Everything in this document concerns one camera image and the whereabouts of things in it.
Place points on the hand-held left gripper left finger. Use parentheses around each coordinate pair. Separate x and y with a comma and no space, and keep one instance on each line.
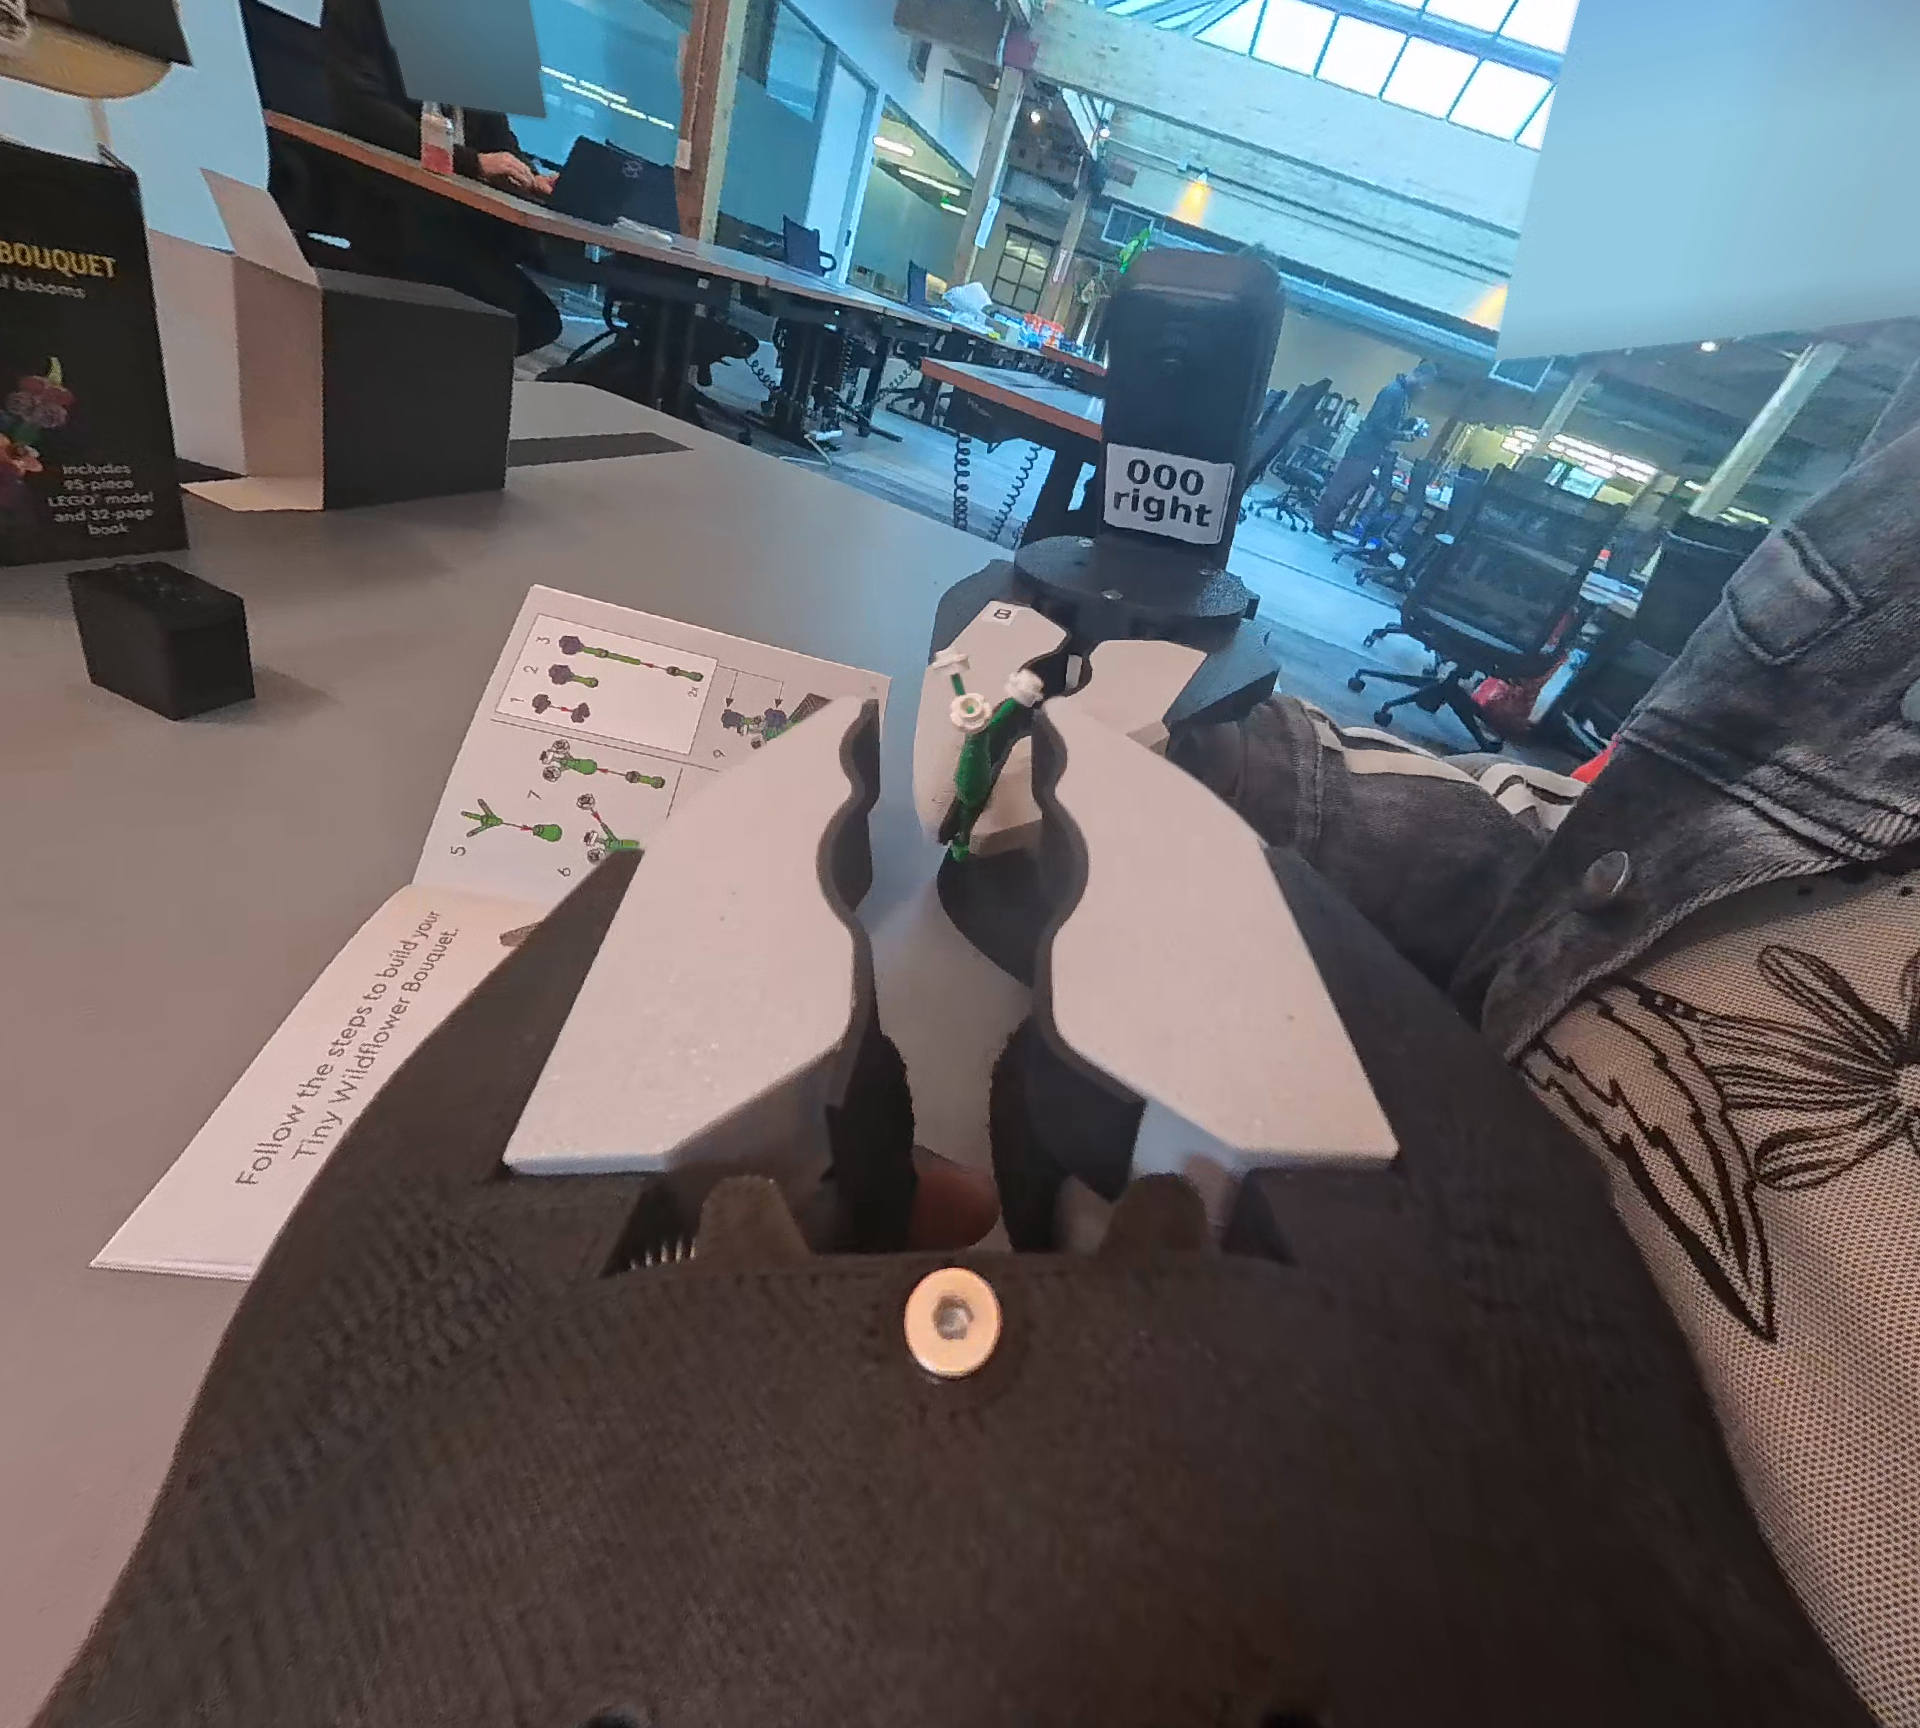
(704,979)

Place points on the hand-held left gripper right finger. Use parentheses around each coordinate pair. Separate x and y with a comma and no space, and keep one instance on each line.
(1201,979)

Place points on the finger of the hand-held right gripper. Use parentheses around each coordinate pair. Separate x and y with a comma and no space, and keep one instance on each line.
(938,739)
(1149,686)

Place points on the green lego stem white flowers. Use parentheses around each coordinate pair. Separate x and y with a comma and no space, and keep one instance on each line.
(975,768)

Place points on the small black lego block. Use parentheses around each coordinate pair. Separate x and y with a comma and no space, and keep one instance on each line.
(165,640)

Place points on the person's right forearm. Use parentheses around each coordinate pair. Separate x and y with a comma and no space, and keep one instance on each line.
(1351,829)

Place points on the black lego set box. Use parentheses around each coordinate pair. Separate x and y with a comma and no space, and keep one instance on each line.
(91,379)

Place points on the black office chair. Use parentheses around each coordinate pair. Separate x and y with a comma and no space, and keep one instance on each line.
(1500,573)

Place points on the white instruction booklet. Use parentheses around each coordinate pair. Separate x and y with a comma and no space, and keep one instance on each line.
(301,1098)

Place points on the dark grey desk mat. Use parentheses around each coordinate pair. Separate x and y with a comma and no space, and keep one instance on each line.
(601,451)

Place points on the long wooden desk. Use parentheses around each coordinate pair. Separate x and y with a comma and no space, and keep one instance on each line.
(674,243)

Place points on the black laptop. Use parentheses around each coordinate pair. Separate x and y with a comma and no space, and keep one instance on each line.
(615,182)

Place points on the person's denim jacket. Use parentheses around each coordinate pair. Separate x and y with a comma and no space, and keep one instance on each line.
(1770,709)

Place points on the person's floral shirt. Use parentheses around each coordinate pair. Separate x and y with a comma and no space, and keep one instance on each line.
(1770,1233)

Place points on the open black cardboard box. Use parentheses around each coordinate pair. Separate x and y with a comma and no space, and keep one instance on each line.
(390,392)

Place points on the red bottle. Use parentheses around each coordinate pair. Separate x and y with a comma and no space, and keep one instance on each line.
(437,139)

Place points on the wooden support post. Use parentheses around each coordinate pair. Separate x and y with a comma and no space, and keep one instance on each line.
(716,33)

